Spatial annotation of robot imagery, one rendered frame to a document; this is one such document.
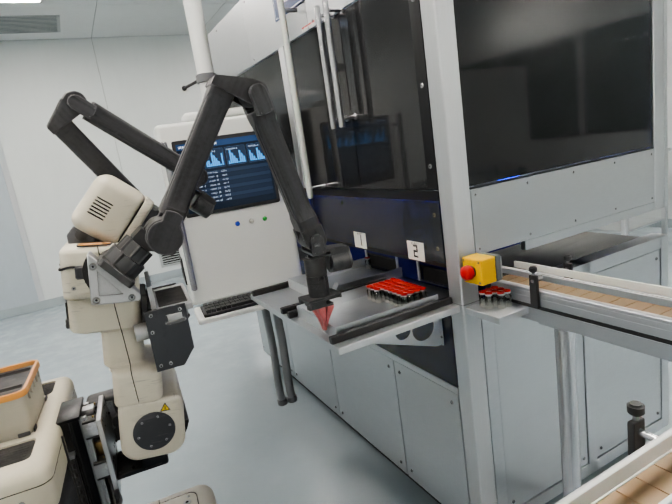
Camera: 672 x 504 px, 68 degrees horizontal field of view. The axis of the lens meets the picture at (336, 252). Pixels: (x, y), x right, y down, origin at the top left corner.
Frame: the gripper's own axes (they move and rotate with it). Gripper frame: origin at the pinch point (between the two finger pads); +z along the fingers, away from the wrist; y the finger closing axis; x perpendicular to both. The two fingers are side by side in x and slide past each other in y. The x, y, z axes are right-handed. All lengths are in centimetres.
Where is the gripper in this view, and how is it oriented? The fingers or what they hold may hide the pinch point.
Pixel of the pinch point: (324, 326)
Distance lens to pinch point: 136.9
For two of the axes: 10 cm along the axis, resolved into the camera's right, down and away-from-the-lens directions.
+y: 8.8, -2.1, 4.3
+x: -4.6, -1.2, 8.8
